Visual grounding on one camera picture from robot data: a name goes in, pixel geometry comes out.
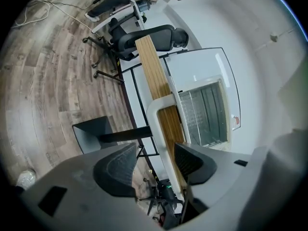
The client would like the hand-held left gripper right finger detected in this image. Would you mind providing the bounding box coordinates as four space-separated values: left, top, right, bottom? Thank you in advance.
173 142 218 186

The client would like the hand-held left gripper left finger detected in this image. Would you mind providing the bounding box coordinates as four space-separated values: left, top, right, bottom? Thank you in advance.
93 142 140 198

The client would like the white plastic tray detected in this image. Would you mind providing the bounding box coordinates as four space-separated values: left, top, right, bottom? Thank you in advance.
168 74 233 154

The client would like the black desk leg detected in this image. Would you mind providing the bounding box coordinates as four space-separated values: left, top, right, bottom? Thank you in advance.
72 115 154 155

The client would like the person's white shoe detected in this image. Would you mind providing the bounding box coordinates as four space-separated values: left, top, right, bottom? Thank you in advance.
15 168 37 190

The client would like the whiteboard on black stand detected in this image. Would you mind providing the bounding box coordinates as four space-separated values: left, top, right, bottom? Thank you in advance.
117 46 242 160

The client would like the wooden desk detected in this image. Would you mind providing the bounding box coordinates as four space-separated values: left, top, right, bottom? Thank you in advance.
134 34 191 194

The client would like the black office chair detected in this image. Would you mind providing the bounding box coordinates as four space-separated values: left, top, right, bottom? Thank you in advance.
82 17 190 83

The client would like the dark rice cooker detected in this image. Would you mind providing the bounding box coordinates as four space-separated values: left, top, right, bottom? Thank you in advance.
137 0 152 13

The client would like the white floor cable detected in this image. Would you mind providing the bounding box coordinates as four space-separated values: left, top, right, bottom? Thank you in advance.
10 0 95 31

